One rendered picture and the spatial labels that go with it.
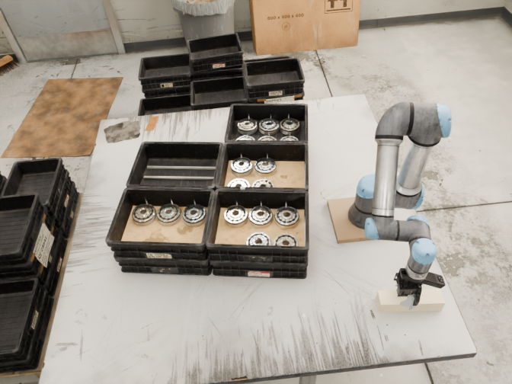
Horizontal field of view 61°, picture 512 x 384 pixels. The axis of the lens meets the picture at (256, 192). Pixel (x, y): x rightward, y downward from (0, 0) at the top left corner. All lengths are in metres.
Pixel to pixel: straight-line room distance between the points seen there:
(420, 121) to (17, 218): 2.12
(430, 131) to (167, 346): 1.23
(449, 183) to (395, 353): 1.81
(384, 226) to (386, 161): 0.22
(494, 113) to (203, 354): 3.11
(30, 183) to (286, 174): 1.71
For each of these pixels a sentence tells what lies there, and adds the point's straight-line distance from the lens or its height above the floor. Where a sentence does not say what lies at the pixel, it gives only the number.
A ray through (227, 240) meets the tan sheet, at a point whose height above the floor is 0.83.
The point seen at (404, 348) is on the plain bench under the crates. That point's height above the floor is 0.70.
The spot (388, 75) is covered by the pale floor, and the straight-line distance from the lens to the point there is 4.27.
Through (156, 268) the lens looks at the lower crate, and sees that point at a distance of 1.91.
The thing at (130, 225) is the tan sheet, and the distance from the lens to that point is 1.97.
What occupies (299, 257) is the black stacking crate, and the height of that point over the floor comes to 0.87.
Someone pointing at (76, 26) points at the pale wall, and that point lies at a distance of 4.85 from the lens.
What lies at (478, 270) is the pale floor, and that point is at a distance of 2.94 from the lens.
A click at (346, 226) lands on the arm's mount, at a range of 2.00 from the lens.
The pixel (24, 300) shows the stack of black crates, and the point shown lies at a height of 0.27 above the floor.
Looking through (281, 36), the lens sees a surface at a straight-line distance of 4.50.
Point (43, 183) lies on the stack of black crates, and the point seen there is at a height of 0.38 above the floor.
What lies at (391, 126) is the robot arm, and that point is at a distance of 1.56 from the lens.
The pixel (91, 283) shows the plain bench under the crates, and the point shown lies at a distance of 2.02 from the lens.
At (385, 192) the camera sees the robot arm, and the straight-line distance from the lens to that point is 1.57.
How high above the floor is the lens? 2.30
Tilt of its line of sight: 48 degrees down
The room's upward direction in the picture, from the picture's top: 5 degrees counter-clockwise
